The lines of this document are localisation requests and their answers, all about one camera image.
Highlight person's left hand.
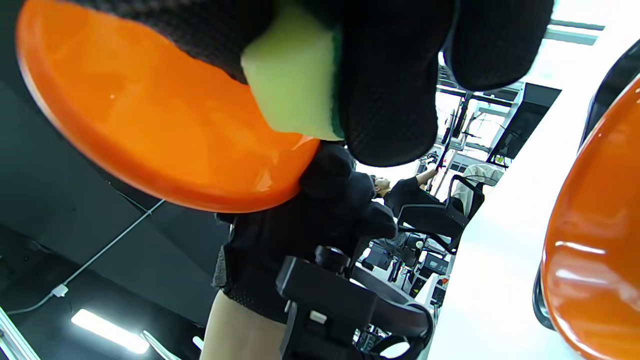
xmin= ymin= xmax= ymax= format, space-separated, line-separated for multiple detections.
xmin=215 ymin=142 xmax=398 ymax=321

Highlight orange bowl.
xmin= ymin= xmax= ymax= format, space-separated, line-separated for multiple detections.
xmin=15 ymin=0 xmax=321 ymax=214
xmin=541 ymin=75 xmax=640 ymax=360

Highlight black tray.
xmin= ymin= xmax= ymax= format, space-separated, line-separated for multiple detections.
xmin=531 ymin=39 xmax=640 ymax=332

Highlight white garment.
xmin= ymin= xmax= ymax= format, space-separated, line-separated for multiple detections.
xmin=462 ymin=164 xmax=506 ymax=213

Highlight green yellow sponge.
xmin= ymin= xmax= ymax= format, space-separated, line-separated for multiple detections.
xmin=240 ymin=0 xmax=347 ymax=142

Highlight person's right hand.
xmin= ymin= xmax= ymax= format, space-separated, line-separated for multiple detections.
xmin=65 ymin=0 xmax=556 ymax=168

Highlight person's left forearm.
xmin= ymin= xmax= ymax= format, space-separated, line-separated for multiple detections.
xmin=200 ymin=290 xmax=288 ymax=360

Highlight grey ceiling cable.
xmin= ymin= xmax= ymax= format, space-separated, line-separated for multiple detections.
xmin=5 ymin=199 xmax=166 ymax=316

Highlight black office chair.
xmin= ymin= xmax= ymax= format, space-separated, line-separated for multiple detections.
xmin=397 ymin=175 xmax=486 ymax=253

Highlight black rolling display cabinet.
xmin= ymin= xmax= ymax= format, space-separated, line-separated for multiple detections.
xmin=487 ymin=82 xmax=563 ymax=161

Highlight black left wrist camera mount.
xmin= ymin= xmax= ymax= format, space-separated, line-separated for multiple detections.
xmin=275 ymin=246 xmax=381 ymax=360

